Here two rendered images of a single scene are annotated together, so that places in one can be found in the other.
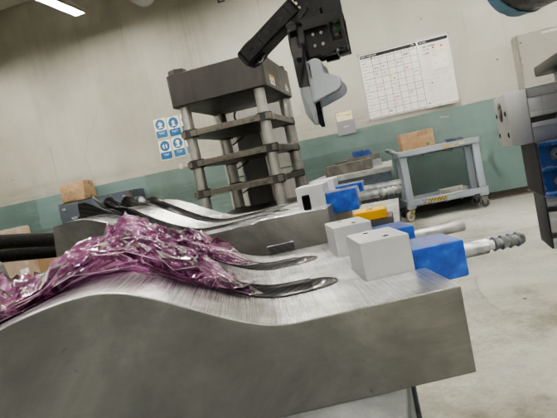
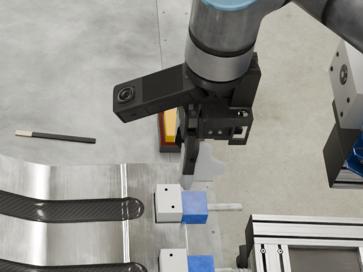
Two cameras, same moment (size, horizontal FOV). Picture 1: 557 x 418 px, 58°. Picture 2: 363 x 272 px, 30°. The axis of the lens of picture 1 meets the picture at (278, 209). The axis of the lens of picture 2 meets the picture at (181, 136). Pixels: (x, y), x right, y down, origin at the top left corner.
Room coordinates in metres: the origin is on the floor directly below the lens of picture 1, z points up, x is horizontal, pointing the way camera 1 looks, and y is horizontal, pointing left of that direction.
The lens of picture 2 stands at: (0.28, 0.17, 1.76)
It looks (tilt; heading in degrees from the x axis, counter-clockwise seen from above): 52 degrees down; 333
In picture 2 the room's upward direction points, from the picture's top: 10 degrees clockwise
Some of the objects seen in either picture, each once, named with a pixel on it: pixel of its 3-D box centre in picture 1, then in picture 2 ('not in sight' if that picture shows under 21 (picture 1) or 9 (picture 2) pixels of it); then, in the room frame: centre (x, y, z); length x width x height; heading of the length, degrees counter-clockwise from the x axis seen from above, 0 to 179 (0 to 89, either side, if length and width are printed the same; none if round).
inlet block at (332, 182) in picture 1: (357, 191); (199, 207); (0.76, -0.12, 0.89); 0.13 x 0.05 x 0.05; 76
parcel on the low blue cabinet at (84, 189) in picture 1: (78, 191); not in sight; (7.66, 2.90, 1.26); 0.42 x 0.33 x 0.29; 76
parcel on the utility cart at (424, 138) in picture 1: (415, 143); not in sight; (6.41, -1.87, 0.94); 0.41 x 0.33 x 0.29; 83
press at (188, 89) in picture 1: (255, 167); not in sight; (5.41, 0.15, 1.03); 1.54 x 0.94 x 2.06; 166
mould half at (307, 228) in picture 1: (184, 240); (13, 245); (0.78, 0.15, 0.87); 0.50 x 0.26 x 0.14; 76
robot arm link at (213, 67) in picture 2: not in sight; (219, 46); (0.77, -0.10, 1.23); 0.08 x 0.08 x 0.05
